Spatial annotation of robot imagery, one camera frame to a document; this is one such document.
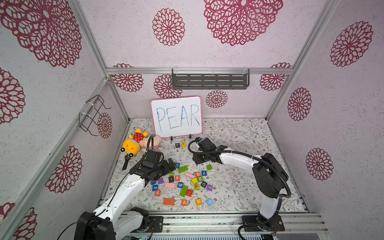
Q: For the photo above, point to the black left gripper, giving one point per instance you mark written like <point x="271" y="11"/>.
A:
<point x="168" y="169"/>

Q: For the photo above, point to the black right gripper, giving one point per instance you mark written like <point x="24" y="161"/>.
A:
<point x="199" y="155"/>

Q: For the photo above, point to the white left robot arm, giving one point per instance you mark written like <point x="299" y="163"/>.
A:
<point x="106" y="222"/>

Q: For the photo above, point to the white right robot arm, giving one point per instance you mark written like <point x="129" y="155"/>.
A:
<point x="270" y="176"/>

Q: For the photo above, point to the orange yellow letter block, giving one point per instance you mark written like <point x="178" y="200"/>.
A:
<point x="199" y="202"/>

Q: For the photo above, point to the pink flat block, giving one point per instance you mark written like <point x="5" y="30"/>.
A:
<point x="170" y="185"/>

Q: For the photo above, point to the pink pig plush doll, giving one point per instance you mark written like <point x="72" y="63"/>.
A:
<point x="152" y="142"/>

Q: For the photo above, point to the green rectangular block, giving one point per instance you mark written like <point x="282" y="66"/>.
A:
<point x="183" y="169"/>

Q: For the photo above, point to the yellow red plush toy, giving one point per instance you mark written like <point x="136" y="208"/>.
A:
<point x="131" y="146"/>

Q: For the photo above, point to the purple block right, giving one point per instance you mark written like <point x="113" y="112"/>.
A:
<point x="209" y="188"/>

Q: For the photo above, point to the long green block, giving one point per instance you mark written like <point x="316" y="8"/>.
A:
<point x="184" y="190"/>

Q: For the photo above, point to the orange flat rectangular block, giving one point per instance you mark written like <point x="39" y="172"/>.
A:
<point x="169" y="202"/>

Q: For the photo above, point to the pink framed whiteboard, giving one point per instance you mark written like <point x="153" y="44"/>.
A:
<point x="177" y="117"/>

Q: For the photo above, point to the light blue G block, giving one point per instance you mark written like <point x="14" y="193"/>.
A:
<point x="209" y="202"/>

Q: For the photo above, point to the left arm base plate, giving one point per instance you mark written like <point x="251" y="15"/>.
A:
<point x="155" y="225"/>

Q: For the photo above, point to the grey wall shelf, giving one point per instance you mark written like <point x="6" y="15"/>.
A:
<point x="210" y="81"/>

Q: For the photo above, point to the black wire wall rack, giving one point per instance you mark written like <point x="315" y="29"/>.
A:
<point x="96" y="121"/>

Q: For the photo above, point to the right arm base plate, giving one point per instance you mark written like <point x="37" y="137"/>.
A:
<point x="255" y="224"/>

